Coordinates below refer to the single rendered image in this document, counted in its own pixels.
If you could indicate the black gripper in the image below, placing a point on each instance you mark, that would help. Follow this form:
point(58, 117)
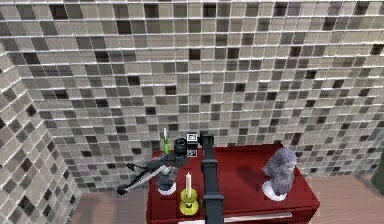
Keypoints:
point(180, 146)

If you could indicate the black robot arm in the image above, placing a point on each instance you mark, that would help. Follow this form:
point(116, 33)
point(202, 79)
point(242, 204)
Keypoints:
point(212, 186)

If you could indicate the green glass bottle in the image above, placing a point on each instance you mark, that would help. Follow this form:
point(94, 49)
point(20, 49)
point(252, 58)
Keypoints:
point(166, 144)

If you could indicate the white candle in yellow holder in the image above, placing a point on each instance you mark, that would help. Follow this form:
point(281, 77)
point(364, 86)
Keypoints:
point(189, 200)

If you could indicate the red chest of drawers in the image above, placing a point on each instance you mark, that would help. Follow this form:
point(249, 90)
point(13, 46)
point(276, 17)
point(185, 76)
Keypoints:
point(243, 180)

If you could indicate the large grey bust statue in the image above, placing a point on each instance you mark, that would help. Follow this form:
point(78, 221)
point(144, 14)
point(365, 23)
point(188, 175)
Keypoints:
point(280, 173)

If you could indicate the dark green tall object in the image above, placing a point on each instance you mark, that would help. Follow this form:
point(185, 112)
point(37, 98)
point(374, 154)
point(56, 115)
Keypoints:
point(379, 175)

